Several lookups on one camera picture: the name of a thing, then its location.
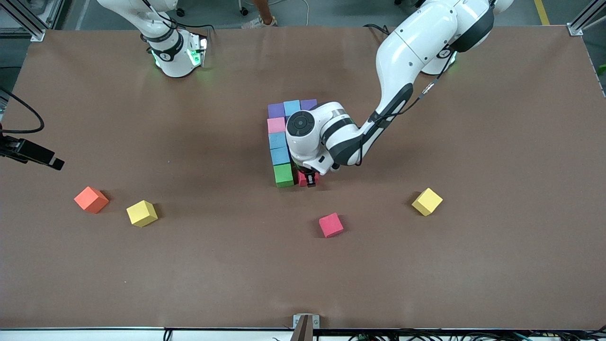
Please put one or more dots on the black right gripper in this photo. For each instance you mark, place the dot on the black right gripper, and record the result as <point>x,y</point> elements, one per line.
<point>27,150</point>

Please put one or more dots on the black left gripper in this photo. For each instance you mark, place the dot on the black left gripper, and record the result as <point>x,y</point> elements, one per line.
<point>310,178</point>

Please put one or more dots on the red foam cube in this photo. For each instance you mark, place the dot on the red foam cube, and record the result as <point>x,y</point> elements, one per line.
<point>301,179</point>
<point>331,224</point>

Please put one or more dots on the green foam cube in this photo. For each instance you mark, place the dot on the green foam cube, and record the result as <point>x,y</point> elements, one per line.
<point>283,175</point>

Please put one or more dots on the blue foam cube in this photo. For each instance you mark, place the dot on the blue foam cube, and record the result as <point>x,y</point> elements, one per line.
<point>277,140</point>
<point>291,107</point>
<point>280,156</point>

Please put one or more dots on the pink foam cube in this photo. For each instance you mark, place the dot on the pink foam cube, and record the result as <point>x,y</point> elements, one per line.
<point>276,125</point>

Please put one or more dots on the purple foam cube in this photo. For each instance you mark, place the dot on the purple foam cube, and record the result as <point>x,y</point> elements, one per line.
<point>276,111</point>
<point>308,103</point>

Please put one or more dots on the yellow foam cube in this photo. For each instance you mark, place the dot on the yellow foam cube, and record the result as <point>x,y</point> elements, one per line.
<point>427,201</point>
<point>141,213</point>

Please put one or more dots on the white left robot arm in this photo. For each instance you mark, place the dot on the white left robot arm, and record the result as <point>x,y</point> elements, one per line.
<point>412,52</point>

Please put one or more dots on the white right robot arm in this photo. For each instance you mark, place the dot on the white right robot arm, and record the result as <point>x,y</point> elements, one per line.
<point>173,57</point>

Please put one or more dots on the orange foam cube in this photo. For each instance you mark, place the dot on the orange foam cube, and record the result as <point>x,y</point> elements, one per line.
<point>91,199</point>

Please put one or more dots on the large table cover mat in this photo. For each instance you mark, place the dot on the large table cover mat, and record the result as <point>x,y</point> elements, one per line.
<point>303,284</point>

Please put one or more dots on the beige shoe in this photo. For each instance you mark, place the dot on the beige shoe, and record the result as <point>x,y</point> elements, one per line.
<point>258,22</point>

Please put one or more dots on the person's bare leg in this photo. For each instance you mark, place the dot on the person's bare leg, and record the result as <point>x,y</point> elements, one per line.
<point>263,7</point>

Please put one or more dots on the black chair caster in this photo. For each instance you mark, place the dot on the black chair caster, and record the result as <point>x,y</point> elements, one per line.
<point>244,10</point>
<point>180,12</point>

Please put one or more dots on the small green item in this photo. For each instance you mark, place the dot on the small green item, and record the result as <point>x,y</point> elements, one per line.
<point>602,70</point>

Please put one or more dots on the aluminium frame post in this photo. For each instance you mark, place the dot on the aluminium frame post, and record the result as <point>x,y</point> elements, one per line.
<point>28,21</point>
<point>575,29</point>

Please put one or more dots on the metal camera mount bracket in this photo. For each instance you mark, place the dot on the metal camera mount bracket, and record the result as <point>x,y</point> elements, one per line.
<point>305,324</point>

